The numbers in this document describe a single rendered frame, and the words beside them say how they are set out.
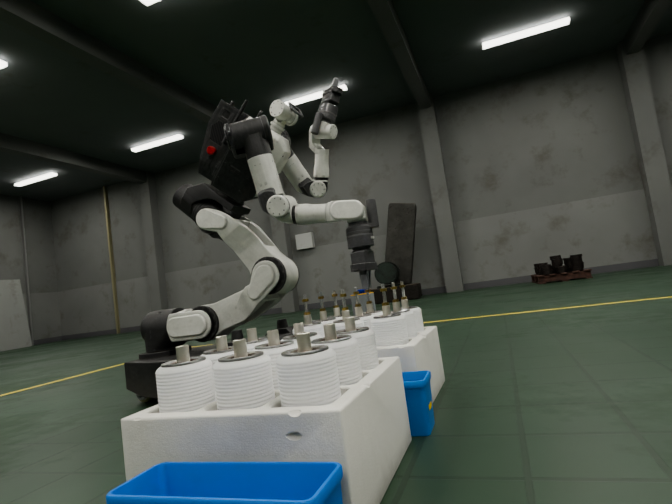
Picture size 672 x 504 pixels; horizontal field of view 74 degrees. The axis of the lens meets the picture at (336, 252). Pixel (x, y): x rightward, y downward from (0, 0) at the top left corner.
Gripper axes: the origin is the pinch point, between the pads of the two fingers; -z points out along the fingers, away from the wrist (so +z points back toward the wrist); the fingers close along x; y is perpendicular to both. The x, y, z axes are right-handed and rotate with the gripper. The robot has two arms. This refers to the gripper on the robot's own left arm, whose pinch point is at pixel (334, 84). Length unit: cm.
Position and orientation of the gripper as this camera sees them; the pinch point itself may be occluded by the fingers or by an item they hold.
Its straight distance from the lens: 219.6
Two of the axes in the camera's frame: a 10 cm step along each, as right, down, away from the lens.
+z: -2.4, 9.7, -0.9
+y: -8.0, -2.5, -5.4
